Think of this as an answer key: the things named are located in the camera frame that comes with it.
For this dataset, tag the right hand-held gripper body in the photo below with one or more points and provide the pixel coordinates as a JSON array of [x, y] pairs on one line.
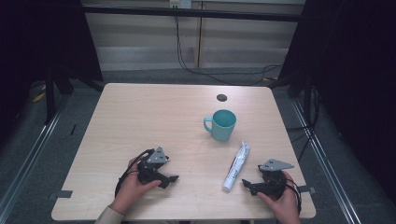
[[273, 180]]

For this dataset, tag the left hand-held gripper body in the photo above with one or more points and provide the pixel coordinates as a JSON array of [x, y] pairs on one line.
[[148, 169]]

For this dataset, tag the white toothpaste tube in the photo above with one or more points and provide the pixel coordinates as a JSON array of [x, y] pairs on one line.
[[236, 168]]

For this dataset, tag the teal cup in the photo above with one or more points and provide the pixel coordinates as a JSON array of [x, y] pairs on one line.
[[221, 126]]

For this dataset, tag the person's left hand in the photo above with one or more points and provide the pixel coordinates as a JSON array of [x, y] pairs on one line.
[[132, 189]]

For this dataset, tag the person's right hand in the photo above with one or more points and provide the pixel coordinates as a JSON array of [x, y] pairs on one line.
[[285, 205]]

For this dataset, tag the grey tape strip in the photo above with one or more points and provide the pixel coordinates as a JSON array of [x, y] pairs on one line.
[[60, 194], [307, 189]]

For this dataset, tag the yellow floor tape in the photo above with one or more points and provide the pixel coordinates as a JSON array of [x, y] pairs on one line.
[[39, 97]]

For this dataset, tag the black curtain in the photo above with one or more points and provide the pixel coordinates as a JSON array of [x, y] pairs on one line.
[[358, 77], [37, 40]]

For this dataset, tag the white power outlet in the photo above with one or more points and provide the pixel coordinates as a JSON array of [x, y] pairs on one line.
[[180, 3]]

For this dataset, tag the metal floor rail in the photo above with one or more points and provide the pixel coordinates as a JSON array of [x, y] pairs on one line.
[[28, 161], [323, 158]]

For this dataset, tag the black horizontal frame bar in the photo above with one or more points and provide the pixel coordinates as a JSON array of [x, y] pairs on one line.
[[193, 13]]

